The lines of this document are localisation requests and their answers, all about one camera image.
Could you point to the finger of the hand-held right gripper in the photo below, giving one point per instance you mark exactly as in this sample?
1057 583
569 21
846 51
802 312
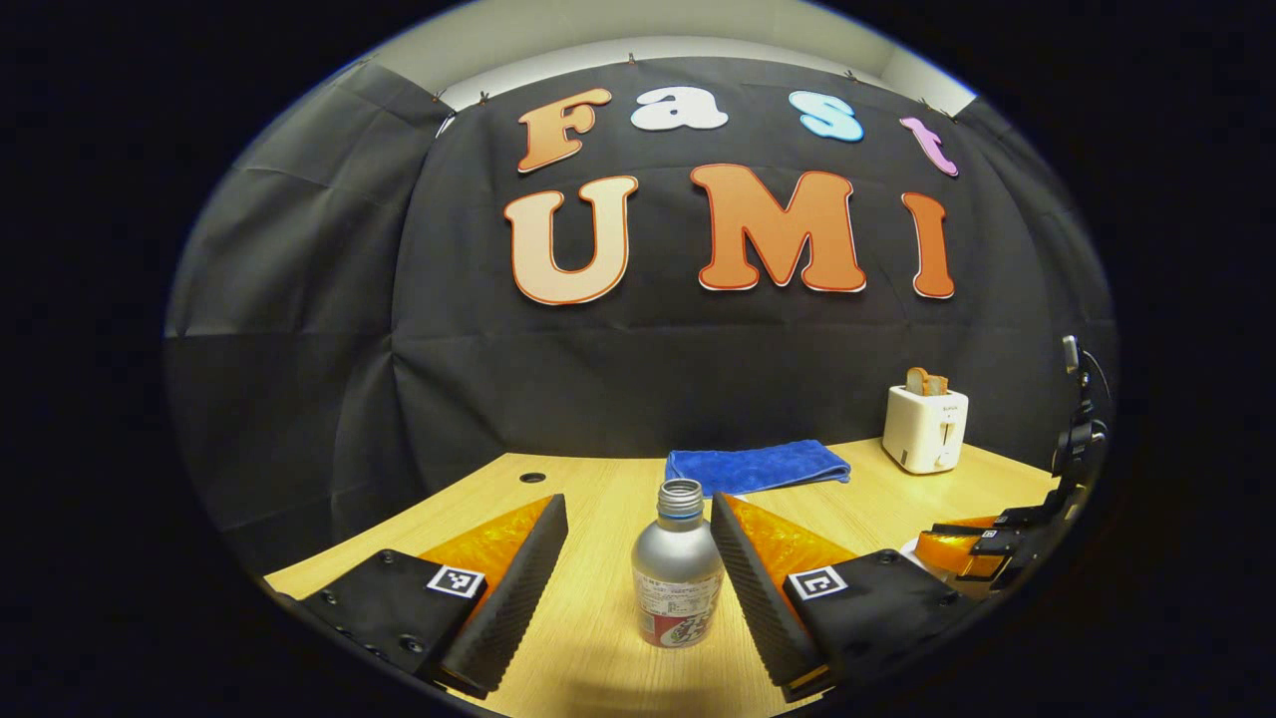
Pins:
952 556
982 529

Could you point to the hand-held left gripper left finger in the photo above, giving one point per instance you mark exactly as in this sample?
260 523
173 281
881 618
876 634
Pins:
518 598

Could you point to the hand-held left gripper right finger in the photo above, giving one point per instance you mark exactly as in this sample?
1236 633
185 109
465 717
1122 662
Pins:
758 608

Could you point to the white teacup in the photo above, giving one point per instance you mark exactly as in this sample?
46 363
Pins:
909 551

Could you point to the silver water bottle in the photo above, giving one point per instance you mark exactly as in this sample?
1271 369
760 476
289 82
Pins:
678 578

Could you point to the white toaster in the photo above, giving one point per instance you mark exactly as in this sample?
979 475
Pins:
922 429

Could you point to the blue towel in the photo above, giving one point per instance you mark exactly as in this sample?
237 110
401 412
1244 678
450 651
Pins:
758 467

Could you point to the bread slice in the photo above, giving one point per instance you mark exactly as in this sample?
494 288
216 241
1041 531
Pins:
915 381
937 385

